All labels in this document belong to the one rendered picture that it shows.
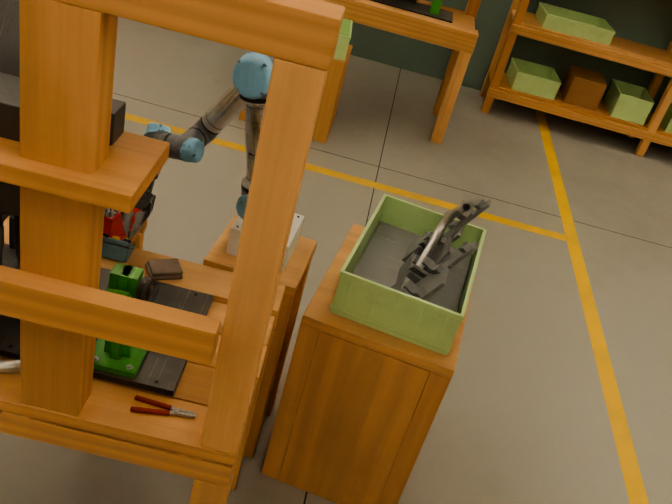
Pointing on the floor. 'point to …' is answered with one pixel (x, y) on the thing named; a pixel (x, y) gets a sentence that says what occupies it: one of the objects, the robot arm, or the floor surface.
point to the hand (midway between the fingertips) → (129, 233)
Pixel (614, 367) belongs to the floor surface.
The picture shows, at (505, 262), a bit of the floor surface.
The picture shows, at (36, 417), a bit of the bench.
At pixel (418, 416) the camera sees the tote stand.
